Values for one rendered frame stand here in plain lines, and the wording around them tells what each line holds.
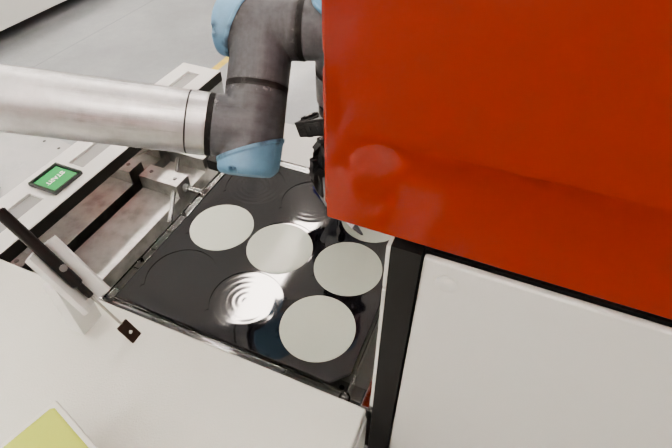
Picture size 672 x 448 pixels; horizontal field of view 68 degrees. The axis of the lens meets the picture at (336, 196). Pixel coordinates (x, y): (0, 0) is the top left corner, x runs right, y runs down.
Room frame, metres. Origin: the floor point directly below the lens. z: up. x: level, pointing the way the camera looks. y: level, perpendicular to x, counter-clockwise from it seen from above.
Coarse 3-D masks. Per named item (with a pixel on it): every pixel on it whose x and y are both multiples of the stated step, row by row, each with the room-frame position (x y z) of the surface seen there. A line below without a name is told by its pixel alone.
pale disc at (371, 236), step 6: (342, 222) 0.55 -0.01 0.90; (348, 228) 0.54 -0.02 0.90; (360, 228) 0.54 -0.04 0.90; (366, 228) 0.54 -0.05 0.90; (354, 234) 0.53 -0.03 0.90; (366, 234) 0.53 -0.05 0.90; (372, 234) 0.53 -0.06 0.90; (378, 234) 0.53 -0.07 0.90; (384, 234) 0.53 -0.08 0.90; (366, 240) 0.51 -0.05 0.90; (372, 240) 0.51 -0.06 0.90; (378, 240) 0.51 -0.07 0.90; (384, 240) 0.51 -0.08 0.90
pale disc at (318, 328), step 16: (304, 304) 0.40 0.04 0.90; (320, 304) 0.40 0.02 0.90; (336, 304) 0.40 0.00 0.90; (288, 320) 0.37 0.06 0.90; (304, 320) 0.37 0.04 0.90; (320, 320) 0.37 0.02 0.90; (336, 320) 0.37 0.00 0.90; (352, 320) 0.37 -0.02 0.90; (288, 336) 0.35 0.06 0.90; (304, 336) 0.35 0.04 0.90; (320, 336) 0.35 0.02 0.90; (336, 336) 0.35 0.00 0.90; (352, 336) 0.35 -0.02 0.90; (304, 352) 0.32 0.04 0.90; (320, 352) 0.32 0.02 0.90; (336, 352) 0.32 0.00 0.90
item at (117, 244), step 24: (168, 168) 0.71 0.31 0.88; (192, 168) 0.71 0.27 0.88; (144, 192) 0.65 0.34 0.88; (120, 216) 0.59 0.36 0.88; (144, 216) 0.59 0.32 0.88; (96, 240) 0.53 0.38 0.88; (120, 240) 0.53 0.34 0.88; (144, 240) 0.54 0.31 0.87; (96, 264) 0.48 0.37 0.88; (120, 264) 0.49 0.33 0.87
